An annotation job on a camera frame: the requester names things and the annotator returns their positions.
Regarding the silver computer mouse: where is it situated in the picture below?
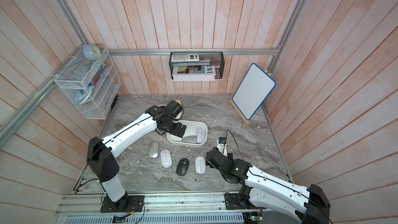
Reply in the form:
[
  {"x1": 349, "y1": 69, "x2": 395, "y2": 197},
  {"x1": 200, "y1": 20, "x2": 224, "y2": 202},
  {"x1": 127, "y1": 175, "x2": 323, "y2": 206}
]
[{"x1": 148, "y1": 141, "x2": 159, "y2": 159}]

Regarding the small wooden easel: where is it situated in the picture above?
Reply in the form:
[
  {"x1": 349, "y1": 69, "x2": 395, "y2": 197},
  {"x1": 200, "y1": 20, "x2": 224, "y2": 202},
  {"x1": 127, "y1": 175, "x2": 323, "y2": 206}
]
[{"x1": 229, "y1": 100, "x2": 250, "y2": 129}]

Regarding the blue framed whiteboard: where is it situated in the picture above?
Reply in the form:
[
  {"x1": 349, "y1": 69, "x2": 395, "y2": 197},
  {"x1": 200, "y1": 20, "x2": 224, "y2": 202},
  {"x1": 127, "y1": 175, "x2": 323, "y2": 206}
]
[{"x1": 232, "y1": 63, "x2": 276, "y2": 120}]

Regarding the white calculator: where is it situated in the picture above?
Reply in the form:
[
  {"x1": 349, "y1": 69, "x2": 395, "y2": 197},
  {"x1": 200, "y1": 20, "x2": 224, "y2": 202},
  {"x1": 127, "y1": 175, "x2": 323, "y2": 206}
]
[{"x1": 171, "y1": 53, "x2": 200, "y2": 63}]

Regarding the white ribbed computer mouse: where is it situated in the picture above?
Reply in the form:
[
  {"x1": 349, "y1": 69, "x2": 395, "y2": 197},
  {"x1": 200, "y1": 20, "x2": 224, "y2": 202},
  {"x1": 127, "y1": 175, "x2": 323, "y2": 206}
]
[{"x1": 195, "y1": 156, "x2": 206, "y2": 174}]

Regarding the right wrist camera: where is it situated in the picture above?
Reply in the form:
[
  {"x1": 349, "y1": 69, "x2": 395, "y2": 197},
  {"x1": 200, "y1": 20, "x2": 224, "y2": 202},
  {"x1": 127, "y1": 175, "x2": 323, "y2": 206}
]
[{"x1": 217, "y1": 137, "x2": 228, "y2": 157}]

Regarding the white slim computer mouse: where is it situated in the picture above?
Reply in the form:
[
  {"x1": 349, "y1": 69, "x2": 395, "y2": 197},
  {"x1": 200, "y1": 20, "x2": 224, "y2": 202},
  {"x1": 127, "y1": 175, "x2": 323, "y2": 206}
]
[{"x1": 160, "y1": 149, "x2": 173, "y2": 168}]

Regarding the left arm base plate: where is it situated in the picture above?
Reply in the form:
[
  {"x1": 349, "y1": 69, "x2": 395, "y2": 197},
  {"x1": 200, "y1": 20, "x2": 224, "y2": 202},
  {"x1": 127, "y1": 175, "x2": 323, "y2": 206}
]
[{"x1": 100, "y1": 196, "x2": 145, "y2": 213}]

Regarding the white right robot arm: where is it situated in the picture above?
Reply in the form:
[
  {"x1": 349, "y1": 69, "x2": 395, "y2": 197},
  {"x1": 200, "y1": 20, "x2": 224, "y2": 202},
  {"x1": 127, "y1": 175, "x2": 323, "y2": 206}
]
[{"x1": 206, "y1": 147, "x2": 331, "y2": 224}]

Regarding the white plastic storage box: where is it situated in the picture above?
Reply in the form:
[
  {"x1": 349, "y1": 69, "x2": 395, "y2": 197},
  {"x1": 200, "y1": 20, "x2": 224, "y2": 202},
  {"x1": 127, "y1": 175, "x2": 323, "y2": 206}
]
[{"x1": 166, "y1": 120, "x2": 208, "y2": 148}]

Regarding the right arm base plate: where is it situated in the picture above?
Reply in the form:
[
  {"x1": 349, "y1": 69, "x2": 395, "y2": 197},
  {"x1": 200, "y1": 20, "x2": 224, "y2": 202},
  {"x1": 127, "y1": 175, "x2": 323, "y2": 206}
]
[{"x1": 224, "y1": 192, "x2": 257, "y2": 210}]

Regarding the white wire wall shelf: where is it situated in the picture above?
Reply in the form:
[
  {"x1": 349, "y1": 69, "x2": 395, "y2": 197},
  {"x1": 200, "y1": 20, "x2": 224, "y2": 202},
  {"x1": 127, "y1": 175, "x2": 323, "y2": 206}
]
[{"x1": 55, "y1": 45, "x2": 121, "y2": 120}]

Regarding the black computer mouse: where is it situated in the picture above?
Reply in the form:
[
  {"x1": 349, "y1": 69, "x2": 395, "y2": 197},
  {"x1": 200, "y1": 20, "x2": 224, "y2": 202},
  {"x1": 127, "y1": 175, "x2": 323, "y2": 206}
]
[{"x1": 176, "y1": 158, "x2": 190, "y2": 176}]

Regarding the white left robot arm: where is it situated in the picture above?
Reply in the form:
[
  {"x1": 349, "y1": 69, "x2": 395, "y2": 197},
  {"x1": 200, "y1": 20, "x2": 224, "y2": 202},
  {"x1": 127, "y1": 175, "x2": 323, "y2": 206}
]
[{"x1": 87, "y1": 100, "x2": 187, "y2": 203}]

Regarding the black mesh wall basket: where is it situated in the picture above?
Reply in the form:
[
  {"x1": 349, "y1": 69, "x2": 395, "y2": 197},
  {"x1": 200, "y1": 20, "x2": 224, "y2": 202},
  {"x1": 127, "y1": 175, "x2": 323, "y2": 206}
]
[{"x1": 169, "y1": 51, "x2": 225, "y2": 82}]

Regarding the white magazine book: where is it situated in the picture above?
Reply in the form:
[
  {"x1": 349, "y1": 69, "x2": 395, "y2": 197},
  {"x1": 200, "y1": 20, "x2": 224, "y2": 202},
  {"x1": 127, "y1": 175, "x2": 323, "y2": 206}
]
[{"x1": 172, "y1": 59, "x2": 217, "y2": 82}]

